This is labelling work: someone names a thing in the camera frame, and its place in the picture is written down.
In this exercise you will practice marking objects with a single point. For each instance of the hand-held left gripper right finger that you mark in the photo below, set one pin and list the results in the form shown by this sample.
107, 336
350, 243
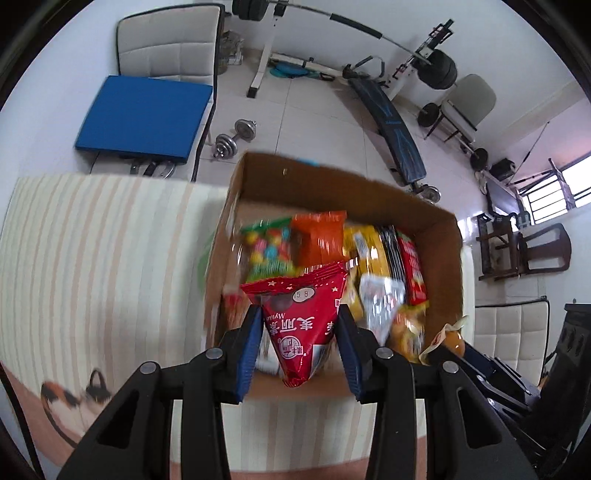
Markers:
351, 360

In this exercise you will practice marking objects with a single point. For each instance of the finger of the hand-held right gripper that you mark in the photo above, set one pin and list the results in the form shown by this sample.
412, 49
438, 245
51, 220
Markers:
494, 376

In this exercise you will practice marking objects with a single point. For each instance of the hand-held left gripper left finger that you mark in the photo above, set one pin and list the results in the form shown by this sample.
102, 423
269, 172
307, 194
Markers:
249, 350

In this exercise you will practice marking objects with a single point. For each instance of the red triangular snack packet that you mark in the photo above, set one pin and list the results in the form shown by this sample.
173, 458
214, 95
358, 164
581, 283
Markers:
300, 323

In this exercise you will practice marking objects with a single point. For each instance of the orange panda snack packet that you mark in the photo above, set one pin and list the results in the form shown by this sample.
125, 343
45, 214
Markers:
321, 240

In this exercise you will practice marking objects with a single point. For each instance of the printed cardboard box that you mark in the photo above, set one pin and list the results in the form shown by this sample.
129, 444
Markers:
351, 194

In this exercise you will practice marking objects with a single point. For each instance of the white padded chair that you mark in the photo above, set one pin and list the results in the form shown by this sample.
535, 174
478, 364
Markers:
508, 332
171, 50

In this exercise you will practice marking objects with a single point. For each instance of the yellow fries packet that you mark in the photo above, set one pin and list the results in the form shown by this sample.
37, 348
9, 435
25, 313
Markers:
406, 332

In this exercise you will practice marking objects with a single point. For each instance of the green candy ball packet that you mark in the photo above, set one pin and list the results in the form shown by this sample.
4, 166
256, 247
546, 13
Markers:
268, 251

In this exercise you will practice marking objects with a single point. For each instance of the yellow and black packet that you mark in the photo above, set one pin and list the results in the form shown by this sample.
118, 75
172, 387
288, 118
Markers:
374, 251

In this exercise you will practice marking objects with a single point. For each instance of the dark wooden chair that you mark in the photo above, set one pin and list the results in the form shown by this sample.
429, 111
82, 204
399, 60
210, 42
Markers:
545, 249

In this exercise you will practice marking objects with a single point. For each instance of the striped cat print mat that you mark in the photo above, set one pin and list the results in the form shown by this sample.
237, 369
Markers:
92, 254

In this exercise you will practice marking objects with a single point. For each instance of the barred window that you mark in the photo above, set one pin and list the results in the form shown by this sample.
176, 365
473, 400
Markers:
545, 198

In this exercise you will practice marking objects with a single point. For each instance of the black bag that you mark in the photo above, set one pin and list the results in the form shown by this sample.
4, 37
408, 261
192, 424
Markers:
503, 169

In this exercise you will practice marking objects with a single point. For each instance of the chrome dumbbell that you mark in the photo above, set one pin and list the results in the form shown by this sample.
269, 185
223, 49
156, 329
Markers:
233, 138

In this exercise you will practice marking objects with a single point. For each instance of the black weight plate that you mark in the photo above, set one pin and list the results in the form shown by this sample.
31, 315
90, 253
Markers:
479, 158
428, 114

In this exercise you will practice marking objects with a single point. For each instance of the dark blue sit-up bench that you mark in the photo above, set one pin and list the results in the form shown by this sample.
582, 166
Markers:
392, 129

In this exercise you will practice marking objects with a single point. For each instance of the blue seat cushion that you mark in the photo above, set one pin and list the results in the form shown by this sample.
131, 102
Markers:
143, 115

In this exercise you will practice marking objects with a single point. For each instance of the grey chair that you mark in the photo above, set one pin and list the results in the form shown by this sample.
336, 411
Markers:
473, 94

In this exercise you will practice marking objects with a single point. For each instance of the blue balance disc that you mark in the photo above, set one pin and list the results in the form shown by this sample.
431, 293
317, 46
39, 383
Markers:
288, 70

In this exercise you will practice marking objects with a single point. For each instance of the white barbell rack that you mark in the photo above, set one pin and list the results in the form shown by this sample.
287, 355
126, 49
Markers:
263, 55

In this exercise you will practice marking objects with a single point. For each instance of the barbell with black plates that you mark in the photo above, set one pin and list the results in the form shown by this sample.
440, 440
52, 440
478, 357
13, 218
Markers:
251, 9

